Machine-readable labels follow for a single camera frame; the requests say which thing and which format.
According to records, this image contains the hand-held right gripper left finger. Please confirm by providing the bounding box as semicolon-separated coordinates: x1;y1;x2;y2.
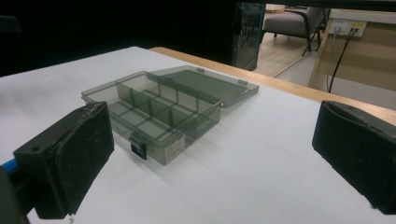
12;101;116;220

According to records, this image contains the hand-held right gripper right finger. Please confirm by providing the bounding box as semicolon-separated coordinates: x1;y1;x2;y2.
311;100;396;216

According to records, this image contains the grey transparent compartment box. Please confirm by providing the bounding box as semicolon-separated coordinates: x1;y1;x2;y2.
80;64;261;166

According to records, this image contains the grey armchair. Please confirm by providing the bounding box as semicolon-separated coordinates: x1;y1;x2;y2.
261;7;332;58

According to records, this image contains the white sheet table cover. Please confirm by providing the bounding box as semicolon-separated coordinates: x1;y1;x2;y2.
0;46;396;224

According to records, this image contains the dark glass panel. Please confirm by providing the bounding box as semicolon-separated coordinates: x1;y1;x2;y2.
231;2;267;72

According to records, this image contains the black cable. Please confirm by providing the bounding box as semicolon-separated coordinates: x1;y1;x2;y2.
328;27;360;94

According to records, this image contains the white cable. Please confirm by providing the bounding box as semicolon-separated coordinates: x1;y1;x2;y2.
325;28;341;91

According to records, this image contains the white wall socket strip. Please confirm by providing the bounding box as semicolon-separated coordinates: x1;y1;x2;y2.
328;19;368;38

